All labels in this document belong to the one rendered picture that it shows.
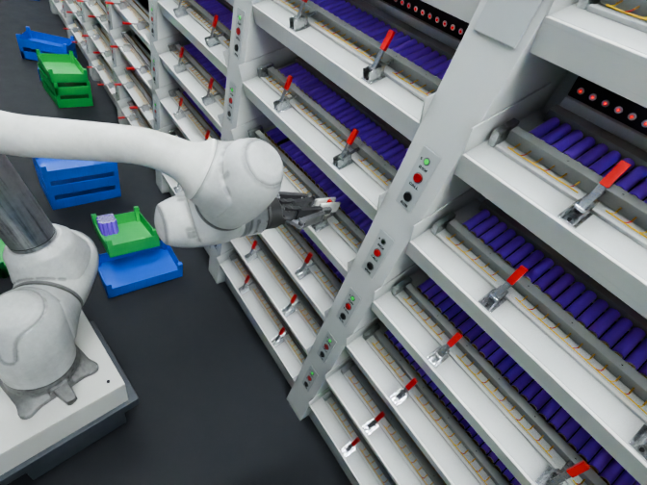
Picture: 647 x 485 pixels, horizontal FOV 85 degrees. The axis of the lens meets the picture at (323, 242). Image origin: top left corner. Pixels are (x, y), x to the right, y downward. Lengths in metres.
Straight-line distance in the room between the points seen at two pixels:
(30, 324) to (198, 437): 0.67
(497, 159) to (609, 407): 0.40
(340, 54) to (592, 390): 0.76
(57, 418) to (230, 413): 0.54
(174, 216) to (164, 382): 0.91
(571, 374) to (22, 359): 1.04
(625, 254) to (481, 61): 0.32
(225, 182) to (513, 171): 0.43
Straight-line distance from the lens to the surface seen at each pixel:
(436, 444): 0.98
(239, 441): 1.41
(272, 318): 1.43
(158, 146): 0.57
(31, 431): 1.16
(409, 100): 0.72
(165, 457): 1.39
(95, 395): 1.15
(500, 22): 0.61
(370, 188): 0.80
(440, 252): 0.72
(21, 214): 1.02
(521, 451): 0.84
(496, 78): 0.61
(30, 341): 0.99
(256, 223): 0.74
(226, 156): 0.54
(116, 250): 1.71
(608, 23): 0.61
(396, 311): 0.84
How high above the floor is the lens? 1.34
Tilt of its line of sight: 41 degrees down
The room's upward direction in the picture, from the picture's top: 21 degrees clockwise
